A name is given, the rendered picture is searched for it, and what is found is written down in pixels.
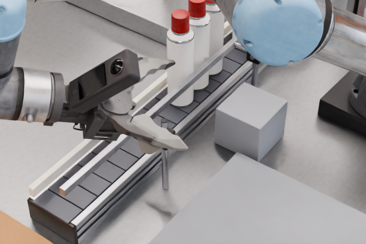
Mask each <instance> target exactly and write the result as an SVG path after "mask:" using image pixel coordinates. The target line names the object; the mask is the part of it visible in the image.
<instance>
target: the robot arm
mask: <svg viewBox="0 0 366 244"><path fill-rule="evenodd" d="M51 1H67V0H0V119H2V120H14V121H16V120H17V121H26V122H28V123H32V122H38V123H43V126H53V124H54V123H56V122H66V123H74V126H73V129H75V130H79V131H83V139H96V140H104V141H117V139H118V138H119V136H120V135H122V134H124V135H127V136H130V137H136V138H137V139H138V141H139V148H140V150H141V151H142V152H144V153H146V154H153V153H155V152H157V151H158V150H160V149H162V148H166V149H170V150H178V151H186V150H187V148H188V146H187V144H186V143H185V142H184V141H183V139H182V138H181V137H180V136H176V135H173V134H171V133H170V132H169V131H168V130H167V129H165V128H162V127H159V126H157V125H156V124H155V123H154V122H153V120H152V119H151V118H150V117H149V116H147V115H146V114H141V115H137V116H135V117H133V116H131V115H129V114H128V113H129V111H130V110H133V109H134V108H135V107H136V105H137V104H136V103H135V102H134V101H133V100H132V93H131V92H132V90H133V88H134V87H135V85H136V84H138V83H140V82H142V81H143V80H144V79H145V78H146V77H147V76H148V75H150V74H155V73H156V72H157V71H159V70H166V69H168V68H169V67H171V66H173V65H175V63H176V62H175V61H174V60H170V59H164V58H143V57H138V55H137V54H136V53H134V52H133V51H131V50H129V49H124V50H122V51H121V52H119V53H117V54H116V55H114V56H113V57H110V58H109V59H107V60H106V61H104V62H102V63H101V64H99V65H97V66H96V67H94V68H92V69H90V70H89V71H87V72H85V73H84V74H82V75H80V76H79V77H77V78H76V79H74V80H72V81H71V82H69V84H68V85H67V86H66V85H64V79H63V75H62V74H61V73H58V72H49V71H48V70H45V69H35V68H25V67H16V66H14V63H15V58H16V54H17V49H18V46H19V41H20V37H21V33H22V30H23V28H24V26H25V21H26V7H27V3H36V2H51ZM212 1H214V2H215V3H216V4H217V6H218V7H219V9H220V11H221V12H222V14H223V15H224V17H225V18H226V20H227V21H228V23H229V24H230V26H231V28H232V29H233V31H234V33H235V36H236V38H237V40H238V41H239V43H240V44H241V46H242V47H243V48H244V49H245V50H246V51H247V52H249V54H250V55H251V56H252V57H254V58H255V59H256V60H258V61H260V62H262V63H264V64H267V65H273V66H285V65H288V62H293V63H296V62H299V61H302V60H305V59H308V58H310V57H313V58H316V59H319V60H322V61H324V62H327V63H330V64H333V65H335V66H338V67H340V68H343V69H346V70H349V71H352V72H355V73H357V74H358V75H357V76H356V78H355V79H354V81H353V82H352V85H351V88H350V92H349V102H350V104H351V106H352V107H353V109H354V110H355V111H356V112H357V113H358V114H359V115H361V116H362V117H364V118H365V119H366V19H365V18H363V17H361V16H358V15H356V14H354V13H351V12H349V11H347V10H344V9H342V8H340V7H337V6H335V5H333V3H332V0H212ZM78 123H79V124H80V128H79V129H77V128H74V127H75V125H78ZM85 125H86V126H85ZM95 136H98V137H95ZM107 137H110V138H107Z"/></svg>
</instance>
